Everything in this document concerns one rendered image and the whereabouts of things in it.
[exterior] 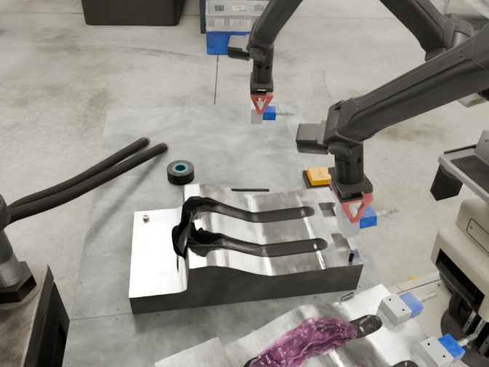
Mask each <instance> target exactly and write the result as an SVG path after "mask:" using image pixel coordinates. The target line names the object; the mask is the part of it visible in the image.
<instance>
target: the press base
mask: <svg viewBox="0 0 489 367"><path fill-rule="evenodd" d="M69 324H70V319H69V317H68V314H67V312H66V310H65V307H64V304H63V301H62V299H61V297H60V294H59V291H58V289H57V286H56V284H55V282H53V284H52V290H51V294H50V297H49V303H48V306H47V312H46V315H45V319H44V325H43V328H42V332H41V337H40V341H39V346H38V350H37V353H36V359H35V363H34V366H33V367H62V364H63V357H64V352H65V345H66V341H67V336H68V329H69Z"/></svg>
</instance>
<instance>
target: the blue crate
mask: <svg viewBox="0 0 489 367"><path fill-rule="evenodd" d="M247 34H248V35H250V31H206V40H207V54H208V55H227V54H228V49H227V46H228V41H229V39H230V36H231V35H234V36H246V35H247Z"/></svg>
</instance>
